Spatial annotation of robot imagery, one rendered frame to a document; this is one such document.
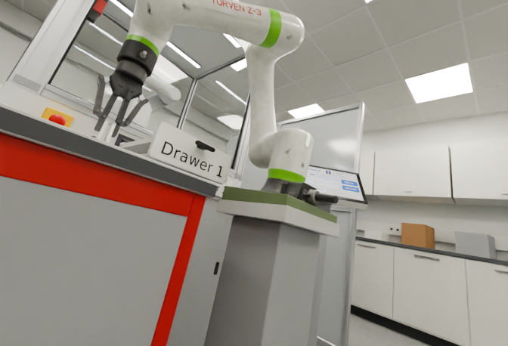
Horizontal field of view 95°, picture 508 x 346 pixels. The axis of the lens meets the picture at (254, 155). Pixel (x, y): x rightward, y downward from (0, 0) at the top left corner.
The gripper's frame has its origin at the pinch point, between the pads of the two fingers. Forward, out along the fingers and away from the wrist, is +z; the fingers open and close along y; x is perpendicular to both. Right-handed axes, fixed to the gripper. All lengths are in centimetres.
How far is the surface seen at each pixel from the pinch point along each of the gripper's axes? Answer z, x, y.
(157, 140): -2.9, -2.8, 11.9
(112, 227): 18.9, -28.6, 1.5
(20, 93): -9.0, 28.8, -19.9
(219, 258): 32, 35, 75
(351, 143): -80, 22, 187
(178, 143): -4.6, -2.4, 17.9
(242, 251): 21.1, -16.5, 39.6
